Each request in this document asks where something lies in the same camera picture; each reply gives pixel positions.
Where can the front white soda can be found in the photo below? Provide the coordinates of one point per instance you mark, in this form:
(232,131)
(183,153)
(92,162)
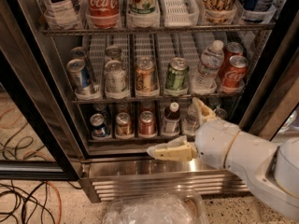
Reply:
(115,77)

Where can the red copper can bottom shelf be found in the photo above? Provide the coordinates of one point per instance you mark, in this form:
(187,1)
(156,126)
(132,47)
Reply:
(146,123)

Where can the front red Coca-Cola can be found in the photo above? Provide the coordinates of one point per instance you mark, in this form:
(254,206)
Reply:
(234,71)

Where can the stainless steel fridge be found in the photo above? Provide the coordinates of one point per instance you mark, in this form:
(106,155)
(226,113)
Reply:
(33,59)

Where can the rear red Coca-Cola can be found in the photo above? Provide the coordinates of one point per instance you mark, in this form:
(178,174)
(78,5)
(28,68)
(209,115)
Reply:
(231,49)

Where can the blue silver can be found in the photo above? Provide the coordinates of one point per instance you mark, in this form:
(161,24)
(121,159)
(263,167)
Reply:
(82,53)
(80,75)

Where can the front blue silver can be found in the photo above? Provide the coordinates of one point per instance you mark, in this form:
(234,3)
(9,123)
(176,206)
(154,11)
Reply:
(80,75)

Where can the white tray under orange can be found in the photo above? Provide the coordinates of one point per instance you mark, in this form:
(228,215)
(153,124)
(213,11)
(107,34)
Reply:
(144,47)

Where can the gold black can top shelf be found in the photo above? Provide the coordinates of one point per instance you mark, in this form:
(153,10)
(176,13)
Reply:
(218,11)

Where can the clear plastic bin with bags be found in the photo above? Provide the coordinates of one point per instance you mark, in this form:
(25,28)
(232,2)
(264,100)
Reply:
(172,207)

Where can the red coca-cola can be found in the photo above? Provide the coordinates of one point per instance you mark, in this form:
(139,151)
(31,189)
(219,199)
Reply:
(234,71)
(231,49)

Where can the white soda can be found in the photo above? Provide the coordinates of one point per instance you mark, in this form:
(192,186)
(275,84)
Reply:
(115,77)
(112,53)

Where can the green can bottom shelf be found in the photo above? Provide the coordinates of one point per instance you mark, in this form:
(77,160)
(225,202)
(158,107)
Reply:
(221,113)

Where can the green soda can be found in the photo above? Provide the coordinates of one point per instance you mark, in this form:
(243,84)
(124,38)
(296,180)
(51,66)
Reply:
(176,75)

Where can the empty white tray top shelf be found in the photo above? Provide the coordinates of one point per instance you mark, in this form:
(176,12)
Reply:
(179,13)

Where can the large Coca-Cola can top shelf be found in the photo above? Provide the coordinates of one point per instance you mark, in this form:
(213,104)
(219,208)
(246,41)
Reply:
(103,13)

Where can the blue Pepsi can bottom shelf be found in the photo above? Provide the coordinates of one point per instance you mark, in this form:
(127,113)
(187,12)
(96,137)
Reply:
(100,128)

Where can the clear water bottle middle shelf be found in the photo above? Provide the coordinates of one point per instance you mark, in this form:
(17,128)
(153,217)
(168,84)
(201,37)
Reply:
(211,60)

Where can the orange soda can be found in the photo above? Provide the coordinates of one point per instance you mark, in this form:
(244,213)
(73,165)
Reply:
(144,74)

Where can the white green can top shelf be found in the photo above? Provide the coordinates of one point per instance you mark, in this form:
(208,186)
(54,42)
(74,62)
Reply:
(142,0)

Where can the rear white soda can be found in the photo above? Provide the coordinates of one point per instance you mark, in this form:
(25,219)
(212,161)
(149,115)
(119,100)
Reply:
(112,53)

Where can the white tea bottle top shelf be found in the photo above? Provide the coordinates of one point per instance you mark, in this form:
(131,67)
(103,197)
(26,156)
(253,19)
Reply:
(62,14)

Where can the brown can bottom shelf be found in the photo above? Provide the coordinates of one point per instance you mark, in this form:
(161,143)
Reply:
(123,124)

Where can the clear water bottle bottom shelf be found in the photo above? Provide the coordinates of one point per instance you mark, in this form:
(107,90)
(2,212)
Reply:
(191,121)

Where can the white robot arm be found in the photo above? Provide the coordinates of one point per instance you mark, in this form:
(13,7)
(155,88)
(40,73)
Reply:
(269,170)

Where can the clear water bottle shelf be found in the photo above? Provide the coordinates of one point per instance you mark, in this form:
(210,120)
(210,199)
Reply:
(211,60)
(191,121)

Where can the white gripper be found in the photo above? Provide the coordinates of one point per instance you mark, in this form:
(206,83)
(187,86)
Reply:
(214,142)

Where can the rear blue silver can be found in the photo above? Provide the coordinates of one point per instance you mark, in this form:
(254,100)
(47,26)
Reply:
(82,53)

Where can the dark juice bottle white cap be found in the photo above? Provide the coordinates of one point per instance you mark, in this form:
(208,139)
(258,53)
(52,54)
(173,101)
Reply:
(171,118)

